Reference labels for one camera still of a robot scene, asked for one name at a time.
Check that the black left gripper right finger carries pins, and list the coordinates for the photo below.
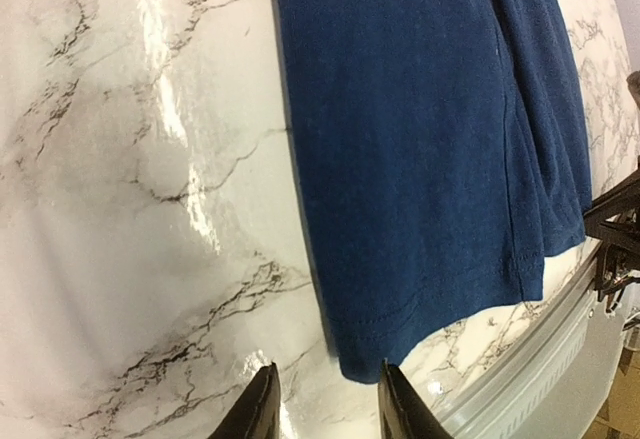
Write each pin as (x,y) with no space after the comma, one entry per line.
(402,412)

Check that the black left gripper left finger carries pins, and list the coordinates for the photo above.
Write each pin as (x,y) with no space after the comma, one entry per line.
(256,412)

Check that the navy blue t-shirt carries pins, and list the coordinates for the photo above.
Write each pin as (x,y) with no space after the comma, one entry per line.
(442,156)

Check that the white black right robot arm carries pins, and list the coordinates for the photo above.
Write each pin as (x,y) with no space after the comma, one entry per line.
(613,219)

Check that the front aluminium table rail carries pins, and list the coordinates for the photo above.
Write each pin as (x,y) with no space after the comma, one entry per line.
(553,380)

